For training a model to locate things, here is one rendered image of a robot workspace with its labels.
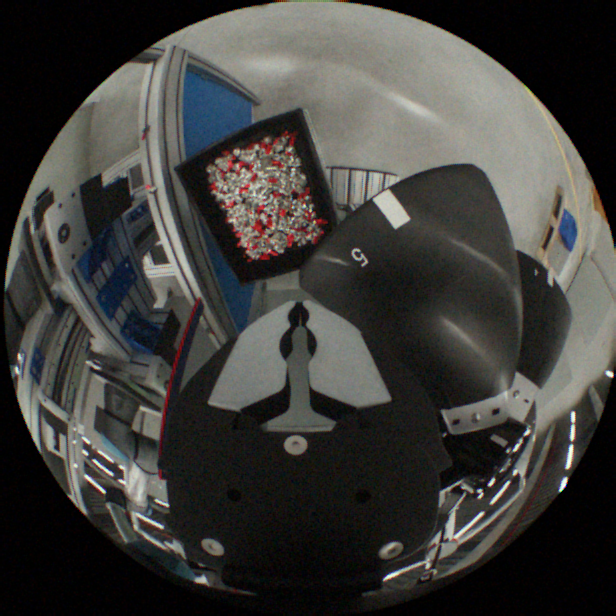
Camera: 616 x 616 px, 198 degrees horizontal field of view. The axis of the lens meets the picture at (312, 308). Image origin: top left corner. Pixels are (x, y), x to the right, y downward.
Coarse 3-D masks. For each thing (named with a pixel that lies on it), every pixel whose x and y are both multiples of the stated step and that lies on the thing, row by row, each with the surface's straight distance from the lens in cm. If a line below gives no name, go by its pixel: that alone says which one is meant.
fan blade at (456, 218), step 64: (448, 192) 19; (320, 256) 19; (384, 256) 17; (448, 256) 17; (512, 256) 20; (384, 320) 19; (448, 320) 18; (512, 320) 20; (448, 384) 23; (512, 384) 24
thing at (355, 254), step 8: (360, 240) 18; (352, 248) 18; (360, 248) 18; (344, 256) 18; (352, 256) 18; (360, 256) 18; (368, 256) 18; (352, 264) 18; (360, 264) 18; (368, 264) 18; (376, 264) 18; (360, 272) 18
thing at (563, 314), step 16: (528, 256) 47; (528, 272) 44; (544, 272) 48; (528, 288) 42; (544, 288) 45; (560, 288) 51; (528, 304) 41; (544, 304) 43; (560, 304) 48; (528, 320) 40; (544, 320) 42; (560, 320) 46; (528, 336) 39; (544, 336) 40; (560, 336) 45; (528, 352) 38; (544, 352) 40; (560, 352) 44; (528, 368) 37; (544, 368) 39; (544, 384) 39
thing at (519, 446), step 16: (448, 432) 32; (480, 432) 30; (496, 432) 29; (512, 432) 29; (528, 432) 33; (448, 448) 34; (464, 448) 30; (480, 448) 29; (496, 448) 28; (512, 448) 30; (464, 464) 30; (480, 464) 28; (496, 464) 27; (512, 464) 37; (464, 480) 30; (480, 480) 28; (496, 480) 34; (480, 496) 33
